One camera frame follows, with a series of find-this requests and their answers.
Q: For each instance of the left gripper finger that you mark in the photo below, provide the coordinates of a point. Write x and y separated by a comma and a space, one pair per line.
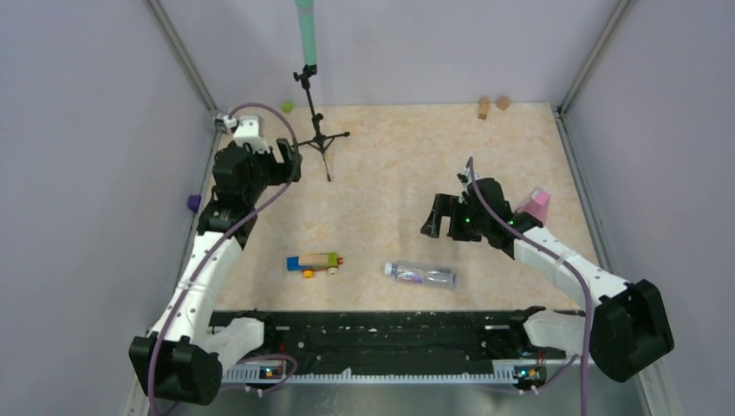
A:
293, 168
286, 151

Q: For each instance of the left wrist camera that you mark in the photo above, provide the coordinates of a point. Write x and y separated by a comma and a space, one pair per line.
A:
246, 131

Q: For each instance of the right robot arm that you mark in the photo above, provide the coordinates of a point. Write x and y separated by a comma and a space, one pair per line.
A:
624, 328

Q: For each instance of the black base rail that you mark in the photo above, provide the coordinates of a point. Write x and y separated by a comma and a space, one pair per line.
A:
395, 343

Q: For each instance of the clear plastic bottle white cap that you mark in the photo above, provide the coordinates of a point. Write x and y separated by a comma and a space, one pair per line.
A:
425, 274

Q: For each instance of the colourful toy block car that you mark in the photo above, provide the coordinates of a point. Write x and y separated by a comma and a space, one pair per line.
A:
309, 264

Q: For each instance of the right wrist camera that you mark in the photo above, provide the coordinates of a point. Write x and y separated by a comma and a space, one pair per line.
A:
465, 178

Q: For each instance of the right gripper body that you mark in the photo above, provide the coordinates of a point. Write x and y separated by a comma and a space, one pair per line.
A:
468, 225

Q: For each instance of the small wooden cube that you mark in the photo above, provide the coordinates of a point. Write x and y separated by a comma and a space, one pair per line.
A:
503, 103

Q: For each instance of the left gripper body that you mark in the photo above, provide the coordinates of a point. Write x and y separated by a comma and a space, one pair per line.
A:
267, 171

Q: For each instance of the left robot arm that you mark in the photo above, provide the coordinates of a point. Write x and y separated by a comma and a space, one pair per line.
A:
180, 359

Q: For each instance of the tall wooden block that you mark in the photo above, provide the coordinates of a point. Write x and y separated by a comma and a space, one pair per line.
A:
484, 106

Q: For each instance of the purple block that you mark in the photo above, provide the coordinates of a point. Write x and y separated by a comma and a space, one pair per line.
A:
193, 203

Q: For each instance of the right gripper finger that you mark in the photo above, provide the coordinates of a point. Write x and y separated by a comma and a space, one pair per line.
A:
432, 226
444, 204

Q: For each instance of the black tripod stand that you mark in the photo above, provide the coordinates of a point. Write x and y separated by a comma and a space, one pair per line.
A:
321, 142

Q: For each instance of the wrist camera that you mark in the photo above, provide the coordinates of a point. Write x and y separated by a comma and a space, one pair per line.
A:
246, 131
465, 178

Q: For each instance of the green foam microphone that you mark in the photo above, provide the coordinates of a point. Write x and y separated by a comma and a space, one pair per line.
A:
305, 12

